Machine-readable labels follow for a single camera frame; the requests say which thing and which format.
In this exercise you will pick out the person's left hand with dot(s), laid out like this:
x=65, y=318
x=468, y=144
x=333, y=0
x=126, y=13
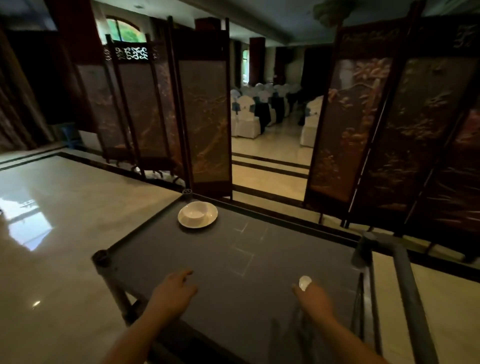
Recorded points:
x=170, y=296

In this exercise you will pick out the person's right hand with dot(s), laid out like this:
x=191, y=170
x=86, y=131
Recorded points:
x=317, y=303

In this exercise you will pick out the person's right thumb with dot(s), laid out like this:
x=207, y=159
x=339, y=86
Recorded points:
x=297, y=291

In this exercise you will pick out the person's left thumb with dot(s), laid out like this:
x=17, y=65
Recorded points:
x=190, y=291

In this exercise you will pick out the small white ceramic spoon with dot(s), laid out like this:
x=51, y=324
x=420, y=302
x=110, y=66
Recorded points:
x=305, y=282

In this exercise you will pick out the person's right forearm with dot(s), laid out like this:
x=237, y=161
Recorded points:
x=347, y=343

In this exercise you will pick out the person's left forearm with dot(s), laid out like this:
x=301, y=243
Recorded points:
x=131, y=341

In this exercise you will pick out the grey service cart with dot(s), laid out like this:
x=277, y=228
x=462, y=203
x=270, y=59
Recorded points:
x=240, y=270

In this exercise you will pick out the white round plate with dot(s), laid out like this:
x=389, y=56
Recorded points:
x=198, y=223

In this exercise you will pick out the white ceramic bowl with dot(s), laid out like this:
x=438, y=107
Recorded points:
x=196, y=212

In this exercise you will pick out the dark wooden folding screen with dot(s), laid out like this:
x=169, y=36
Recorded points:
x=204, y=120
x=405, y=127

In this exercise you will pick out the group of white-covered chairs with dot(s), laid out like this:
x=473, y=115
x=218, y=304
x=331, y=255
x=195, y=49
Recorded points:
x=258, y=108

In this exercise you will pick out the blue plastic stool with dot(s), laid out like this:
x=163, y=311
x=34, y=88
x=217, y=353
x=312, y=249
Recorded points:
x=71, y=135

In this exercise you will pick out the dark curtain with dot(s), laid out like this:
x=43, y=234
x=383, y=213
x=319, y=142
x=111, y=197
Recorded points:
x=18, y=93

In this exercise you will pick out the arched window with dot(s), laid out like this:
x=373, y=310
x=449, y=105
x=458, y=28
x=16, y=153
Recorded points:
x=123, y=30

